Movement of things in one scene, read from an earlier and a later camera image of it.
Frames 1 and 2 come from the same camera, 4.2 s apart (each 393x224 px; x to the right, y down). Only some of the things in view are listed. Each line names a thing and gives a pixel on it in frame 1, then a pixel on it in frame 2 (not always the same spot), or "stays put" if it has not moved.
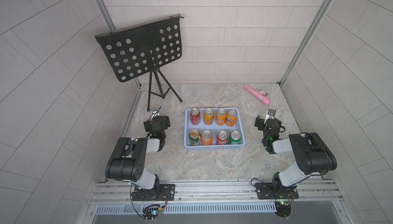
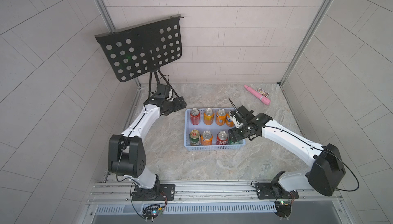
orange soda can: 209,116 stays put
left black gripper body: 165,124 → 173,106
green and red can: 194,137 stays put
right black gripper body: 262,127 → 239,133
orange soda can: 221,117 stays put
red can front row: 222,138 stays put
